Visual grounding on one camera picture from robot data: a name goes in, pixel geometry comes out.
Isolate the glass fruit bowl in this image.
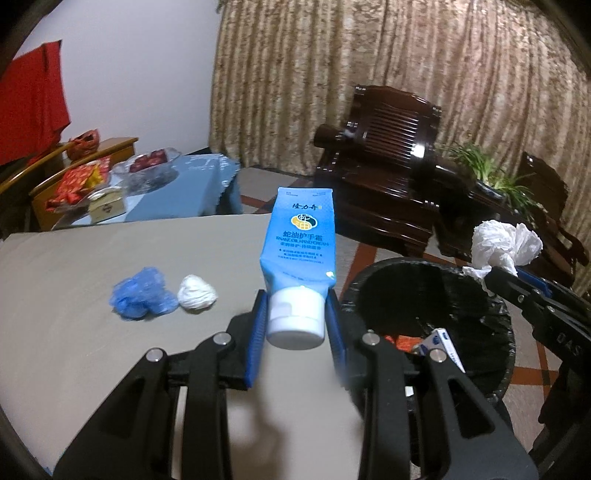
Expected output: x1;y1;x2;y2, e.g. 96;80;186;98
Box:
113;147;182;183

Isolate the white tissue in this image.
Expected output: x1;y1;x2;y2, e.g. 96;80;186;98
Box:
462;220;544;294
177;274;219;312

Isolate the black trash bin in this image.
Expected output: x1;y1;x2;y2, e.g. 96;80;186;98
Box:
339;258;517;467

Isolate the red hanging cloth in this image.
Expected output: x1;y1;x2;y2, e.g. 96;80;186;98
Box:
0;41;71;166

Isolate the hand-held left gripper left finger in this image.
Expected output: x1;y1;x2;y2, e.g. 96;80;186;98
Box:
53;290;269;480

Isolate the curved wooden chair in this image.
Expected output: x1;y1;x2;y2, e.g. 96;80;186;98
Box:
0;143;68;241

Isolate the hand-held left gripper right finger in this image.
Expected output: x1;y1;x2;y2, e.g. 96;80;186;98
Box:
324;290;539;480

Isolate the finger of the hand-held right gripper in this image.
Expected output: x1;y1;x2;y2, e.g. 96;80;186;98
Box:
516;267;557;301
485;267;543;317

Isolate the red snack bag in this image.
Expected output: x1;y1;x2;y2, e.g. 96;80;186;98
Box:
45;156;112;210

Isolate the crumpled blue plastic shoe cover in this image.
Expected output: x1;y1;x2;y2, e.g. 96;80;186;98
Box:
111;265;178;321

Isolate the light wooden cabinet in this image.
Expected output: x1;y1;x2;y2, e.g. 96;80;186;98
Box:
30;137;139;232

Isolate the table with blue cloth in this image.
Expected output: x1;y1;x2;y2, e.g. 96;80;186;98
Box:
51;152;243;229

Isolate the dark wooden armchair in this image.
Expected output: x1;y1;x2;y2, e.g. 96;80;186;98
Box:
515;151;589;296
314;84;444;257

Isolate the blue hand cream tube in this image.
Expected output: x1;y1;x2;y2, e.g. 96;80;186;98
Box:
259;186;338;349

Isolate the green potted plant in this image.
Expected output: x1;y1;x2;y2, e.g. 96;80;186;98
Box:
438;141;550;217

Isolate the beige patterned curtain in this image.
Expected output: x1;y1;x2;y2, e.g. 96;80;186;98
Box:
208;0;591;217

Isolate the gold cardboard box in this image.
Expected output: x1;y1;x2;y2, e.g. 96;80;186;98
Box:
88;190;126;223

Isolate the white box with blue print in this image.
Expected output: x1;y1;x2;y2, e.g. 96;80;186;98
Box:
413;328;466;374

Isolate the dark wooden side table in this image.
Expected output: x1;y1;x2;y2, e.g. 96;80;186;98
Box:
429;157;555;259

